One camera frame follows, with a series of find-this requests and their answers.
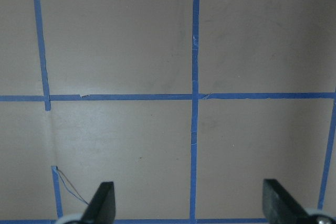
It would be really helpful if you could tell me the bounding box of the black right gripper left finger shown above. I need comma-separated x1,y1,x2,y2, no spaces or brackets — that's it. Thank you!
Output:
81,182,116,224

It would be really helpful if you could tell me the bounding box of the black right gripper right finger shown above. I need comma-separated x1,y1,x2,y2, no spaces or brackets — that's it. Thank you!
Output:
262,179,315,224

